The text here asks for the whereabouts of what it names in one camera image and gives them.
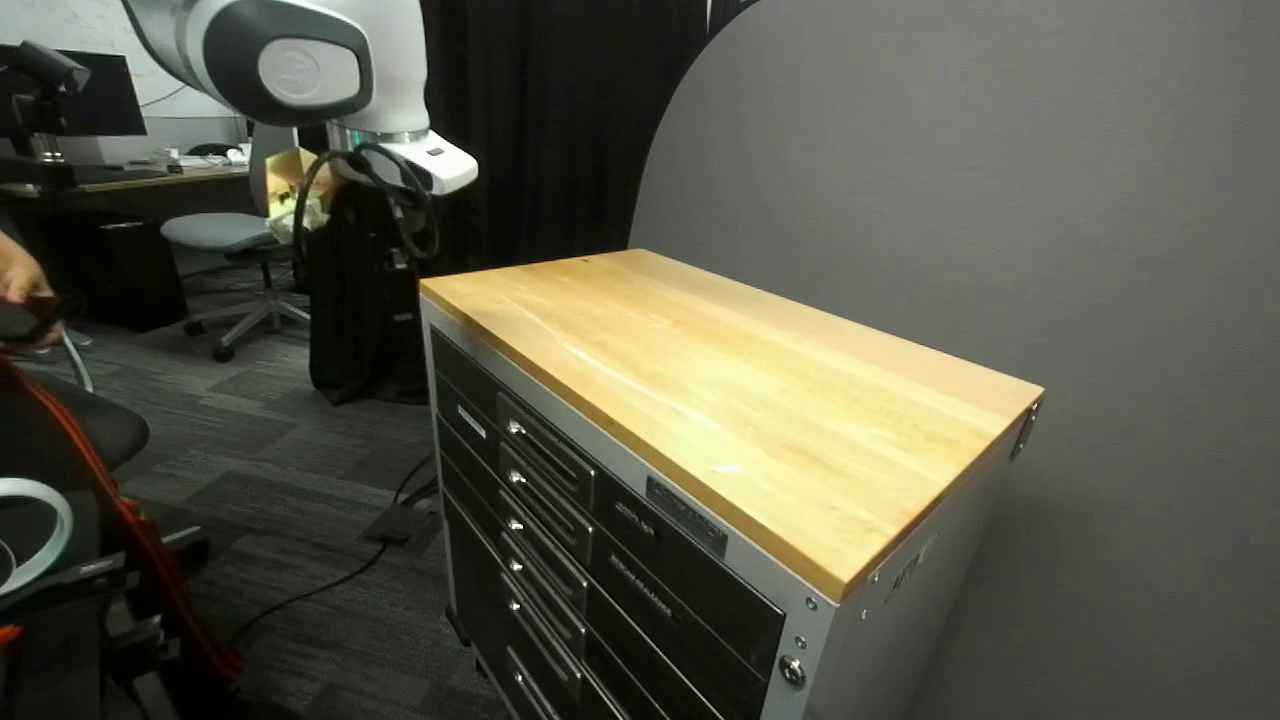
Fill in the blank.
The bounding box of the person hand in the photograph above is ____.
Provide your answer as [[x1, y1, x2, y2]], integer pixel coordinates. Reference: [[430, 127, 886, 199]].
[[0, 230, 58, 316]]

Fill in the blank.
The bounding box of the steel tool drawer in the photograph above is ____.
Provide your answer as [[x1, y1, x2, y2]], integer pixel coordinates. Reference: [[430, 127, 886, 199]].
[[426, 321, 792, 643]]

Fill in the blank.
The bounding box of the black under desk cabinet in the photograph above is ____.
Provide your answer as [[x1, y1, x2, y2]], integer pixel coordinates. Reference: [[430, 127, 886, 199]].
[[48, 216, 193, 337]]

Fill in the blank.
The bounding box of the wooden desk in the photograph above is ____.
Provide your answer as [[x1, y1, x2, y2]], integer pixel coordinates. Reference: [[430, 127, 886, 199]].
[[0, 157, 260, 216]]

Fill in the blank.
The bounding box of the black chair seat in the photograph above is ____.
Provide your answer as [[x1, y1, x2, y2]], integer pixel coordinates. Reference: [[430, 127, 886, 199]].
[[0, 373, 156, 492]]

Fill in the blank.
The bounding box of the black computer monitor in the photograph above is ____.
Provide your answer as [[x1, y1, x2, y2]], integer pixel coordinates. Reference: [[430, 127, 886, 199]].
[[0, 34, 153, 145]]

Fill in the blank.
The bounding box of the grey office chair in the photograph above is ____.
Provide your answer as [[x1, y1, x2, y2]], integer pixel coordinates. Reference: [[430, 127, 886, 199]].
[[156, 116, 318, 366]]

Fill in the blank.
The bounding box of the black curtain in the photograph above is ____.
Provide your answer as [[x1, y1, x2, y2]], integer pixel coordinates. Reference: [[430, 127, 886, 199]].
[[416, 0, 768, 278]]

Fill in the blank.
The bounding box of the steel tool cabinet wooden top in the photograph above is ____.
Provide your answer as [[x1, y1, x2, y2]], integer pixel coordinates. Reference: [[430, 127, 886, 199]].
[[416, 243, 1046, 720]]

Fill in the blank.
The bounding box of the grey curved partition panel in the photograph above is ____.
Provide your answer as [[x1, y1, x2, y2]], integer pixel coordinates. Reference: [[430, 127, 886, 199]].
[[624, 0, 1280, 720]]

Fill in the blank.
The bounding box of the white looped cable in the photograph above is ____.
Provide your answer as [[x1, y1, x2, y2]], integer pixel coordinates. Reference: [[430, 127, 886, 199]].
[[0, 472, 78, 600]]

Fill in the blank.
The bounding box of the orange cable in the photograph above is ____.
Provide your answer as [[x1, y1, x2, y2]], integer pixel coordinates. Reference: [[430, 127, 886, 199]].
[[0, 346, 251, 692]]

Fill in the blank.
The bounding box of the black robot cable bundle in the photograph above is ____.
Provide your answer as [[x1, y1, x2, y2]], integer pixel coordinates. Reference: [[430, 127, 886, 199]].
[[288, 134, 444, 264]]

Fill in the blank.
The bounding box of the black power cable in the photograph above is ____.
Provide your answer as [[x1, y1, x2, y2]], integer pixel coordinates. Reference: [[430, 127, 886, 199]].
[[215, 451, 444, 659]]

